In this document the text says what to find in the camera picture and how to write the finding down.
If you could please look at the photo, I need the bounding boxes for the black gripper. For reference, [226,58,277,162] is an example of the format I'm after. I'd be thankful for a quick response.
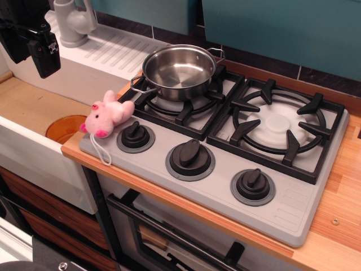
[1,0,61,78]

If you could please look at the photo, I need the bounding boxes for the pink stuffed pig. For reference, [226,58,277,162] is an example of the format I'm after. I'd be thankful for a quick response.
[79,90,135,166]

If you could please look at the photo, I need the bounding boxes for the stainless steel pan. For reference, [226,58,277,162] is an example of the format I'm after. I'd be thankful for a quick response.
[130,44,226,102]

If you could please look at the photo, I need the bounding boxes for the grey toy faucet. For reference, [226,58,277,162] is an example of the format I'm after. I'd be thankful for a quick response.
[54,0,98,48]

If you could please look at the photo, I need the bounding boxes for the orange plastic bowl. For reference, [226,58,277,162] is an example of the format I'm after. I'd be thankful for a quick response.
[45,115,86,144]

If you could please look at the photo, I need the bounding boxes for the white sink unit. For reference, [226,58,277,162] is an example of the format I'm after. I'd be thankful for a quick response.
[1,25,165,214]

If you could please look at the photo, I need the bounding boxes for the black left stove knob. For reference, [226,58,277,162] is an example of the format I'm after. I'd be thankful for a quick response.
[116,121,156,154]

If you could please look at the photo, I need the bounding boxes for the black stove knob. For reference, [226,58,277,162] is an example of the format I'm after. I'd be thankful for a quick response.
[165,139,215,182]
[230,168,276,207]
[116,121,156,154]

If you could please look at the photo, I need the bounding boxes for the black left burner grate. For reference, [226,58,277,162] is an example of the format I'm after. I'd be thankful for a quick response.
[118,65,245,141]

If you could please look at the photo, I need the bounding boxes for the black burner grate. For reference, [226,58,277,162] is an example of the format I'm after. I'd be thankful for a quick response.
[118,65,245,141]
[207,78,349,185]

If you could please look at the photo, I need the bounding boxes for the wooden drawer front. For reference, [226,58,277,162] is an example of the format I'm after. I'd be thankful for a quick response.
[1,168,120,270]

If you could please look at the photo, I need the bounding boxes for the black middle stove knob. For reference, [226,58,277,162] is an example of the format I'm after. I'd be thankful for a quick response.
[165,139,215,182]

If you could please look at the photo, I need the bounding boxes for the grey toy stove top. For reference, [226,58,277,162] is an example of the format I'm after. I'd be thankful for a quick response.
[79,71,350,247]

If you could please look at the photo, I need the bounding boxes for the black right stove knob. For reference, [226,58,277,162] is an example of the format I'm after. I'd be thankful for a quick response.
[230,168,276,207]

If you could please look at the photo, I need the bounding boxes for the black right burner grate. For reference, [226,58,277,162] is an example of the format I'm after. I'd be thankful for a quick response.
[207,78,349,185]

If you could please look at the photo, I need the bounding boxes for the teal cabinet right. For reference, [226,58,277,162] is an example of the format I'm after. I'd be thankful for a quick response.
[202,1,360,81]

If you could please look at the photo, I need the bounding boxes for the oven door with handle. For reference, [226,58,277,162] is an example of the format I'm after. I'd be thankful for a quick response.
[105,189,254,271]

